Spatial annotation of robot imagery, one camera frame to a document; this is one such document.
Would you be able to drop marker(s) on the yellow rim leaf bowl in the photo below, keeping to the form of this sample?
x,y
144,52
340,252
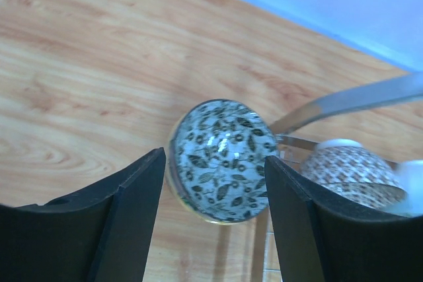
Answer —
x,y
172,179

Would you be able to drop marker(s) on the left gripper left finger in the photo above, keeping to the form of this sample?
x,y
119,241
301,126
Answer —
x,y
99,233

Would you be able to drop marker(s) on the plain white bowl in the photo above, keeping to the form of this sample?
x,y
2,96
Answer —
x,y
409,174

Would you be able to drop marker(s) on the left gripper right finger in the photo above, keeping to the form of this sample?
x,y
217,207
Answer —
x,y
322,236

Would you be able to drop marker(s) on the silver wire dish rack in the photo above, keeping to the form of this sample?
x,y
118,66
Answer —
x,y
383,93

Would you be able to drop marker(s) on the brown diamond pattern bowl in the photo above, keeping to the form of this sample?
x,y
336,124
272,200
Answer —
x,y
347,168

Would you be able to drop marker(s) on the black leaf coral bowl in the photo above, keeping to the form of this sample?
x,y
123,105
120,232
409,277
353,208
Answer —
x,y
220,150

